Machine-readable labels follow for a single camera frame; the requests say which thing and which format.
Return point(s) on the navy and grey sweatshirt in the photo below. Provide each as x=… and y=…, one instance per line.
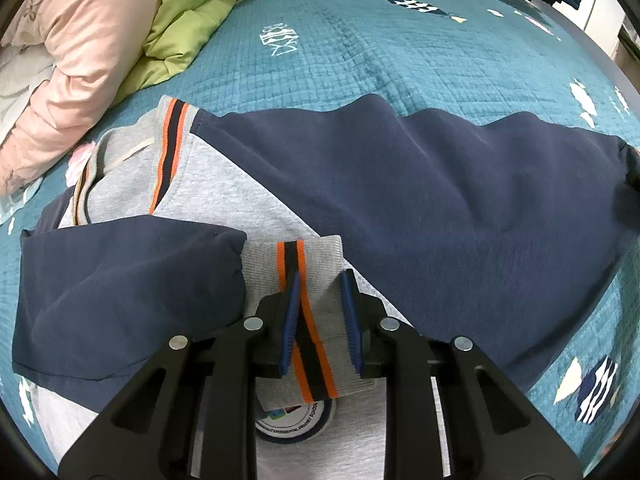
x=425, y=185

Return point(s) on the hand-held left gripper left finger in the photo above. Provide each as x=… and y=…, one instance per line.
x=290, y=320

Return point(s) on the green quilt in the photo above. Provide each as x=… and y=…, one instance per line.
x=185, y=10

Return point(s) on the white pillow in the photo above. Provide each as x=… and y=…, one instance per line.
x=20, y=80

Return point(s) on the pink quilt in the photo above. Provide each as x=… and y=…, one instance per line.
x=75, y=50

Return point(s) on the teal quilted bedspread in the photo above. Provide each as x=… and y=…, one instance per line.
x=350, y=50

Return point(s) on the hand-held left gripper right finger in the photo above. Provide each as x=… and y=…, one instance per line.
x=351, y=325

